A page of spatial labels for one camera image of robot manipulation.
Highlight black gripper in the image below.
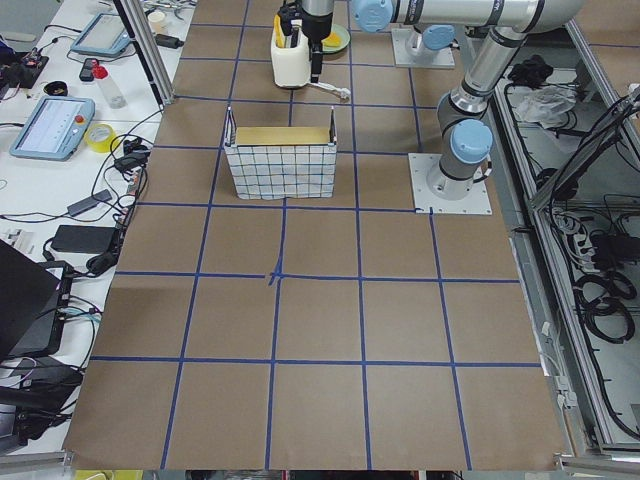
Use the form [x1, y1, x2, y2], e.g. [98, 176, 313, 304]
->
[278, 0, 334, 84]

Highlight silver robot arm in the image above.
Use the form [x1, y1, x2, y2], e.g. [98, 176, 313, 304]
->
[406, 24, 455, 55]
[353, 0, 583, 193]

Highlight white two-slot toaster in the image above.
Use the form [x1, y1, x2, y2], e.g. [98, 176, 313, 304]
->
[270, 32, 311, 89]

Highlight bread slice in toaster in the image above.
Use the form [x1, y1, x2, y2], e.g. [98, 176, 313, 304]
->
[273, 14, 291, 49]

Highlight triangular orange bread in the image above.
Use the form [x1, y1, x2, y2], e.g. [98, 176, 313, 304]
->
[322, 30, 342, 52]

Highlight light green plate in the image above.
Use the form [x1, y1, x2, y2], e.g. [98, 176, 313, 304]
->
[322, 23, 351, 54]

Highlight white paper cup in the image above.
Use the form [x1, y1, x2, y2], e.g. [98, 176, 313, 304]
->
[147, 10, 168, 35]

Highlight clear bottle red cap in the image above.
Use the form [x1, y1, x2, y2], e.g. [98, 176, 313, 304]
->
[92, 62, 127, 109]

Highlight far blue teach pendant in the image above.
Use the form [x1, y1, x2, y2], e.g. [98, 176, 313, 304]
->
[70, 13, 131, 58]

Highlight blue teach pendant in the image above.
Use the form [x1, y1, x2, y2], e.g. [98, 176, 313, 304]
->
[10, 96, 95, 161]
[70, 13, 131, 58]

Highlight black remote phone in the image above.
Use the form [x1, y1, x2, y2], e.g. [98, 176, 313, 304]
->
[79, 58, 99, 83]

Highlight yellow tape roll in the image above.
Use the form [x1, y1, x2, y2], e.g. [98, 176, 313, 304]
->
[84, 123, 116, 153]

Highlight small black bowl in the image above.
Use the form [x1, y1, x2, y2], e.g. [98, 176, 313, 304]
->
[43, 81, 68, 97]

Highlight crumpled white cloth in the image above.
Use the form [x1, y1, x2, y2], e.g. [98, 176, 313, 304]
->
[514, 86, 577, 128]

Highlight near blue teach pendant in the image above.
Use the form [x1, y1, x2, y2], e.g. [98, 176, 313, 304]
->
[10, 96, 95, 161]

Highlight black power adapter brick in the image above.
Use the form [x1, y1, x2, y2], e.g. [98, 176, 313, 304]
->
[51, 225, 117, 254]

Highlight black laptop computer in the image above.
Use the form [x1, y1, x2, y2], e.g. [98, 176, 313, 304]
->
[1, 242, 72, 360]

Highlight wire basket with checked cloth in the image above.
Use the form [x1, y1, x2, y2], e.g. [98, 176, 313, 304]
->
[224, 108, 338, 200]

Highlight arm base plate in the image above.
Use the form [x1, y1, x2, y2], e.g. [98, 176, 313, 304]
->
[408, 153, 492, 215]
[391, 24, 455, 69]

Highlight aluminium frame post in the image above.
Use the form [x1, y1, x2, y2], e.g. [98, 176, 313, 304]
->
[114, 0, 174, 107]

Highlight coiled black cables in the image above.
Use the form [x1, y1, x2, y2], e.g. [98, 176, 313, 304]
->
[571, 272, 637, 346]

